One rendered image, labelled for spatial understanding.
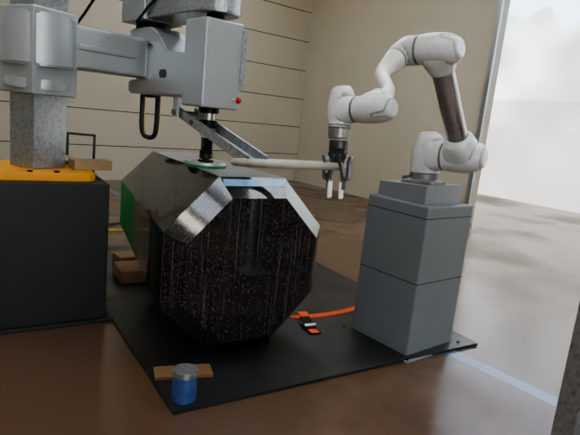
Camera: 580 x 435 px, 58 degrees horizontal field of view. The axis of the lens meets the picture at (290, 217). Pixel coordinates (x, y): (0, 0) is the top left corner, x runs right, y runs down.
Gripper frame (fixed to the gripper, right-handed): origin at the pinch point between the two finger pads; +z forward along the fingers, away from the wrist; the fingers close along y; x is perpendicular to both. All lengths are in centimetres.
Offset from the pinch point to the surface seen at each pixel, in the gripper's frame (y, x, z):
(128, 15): 154, -21, -89
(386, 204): 7, -72, 10
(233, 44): 70, -17, -66
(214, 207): 54, 11, 12
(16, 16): 148, 48, -70
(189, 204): 65, 16, 11
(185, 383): 37, 44, 78
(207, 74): 75, -4, -49
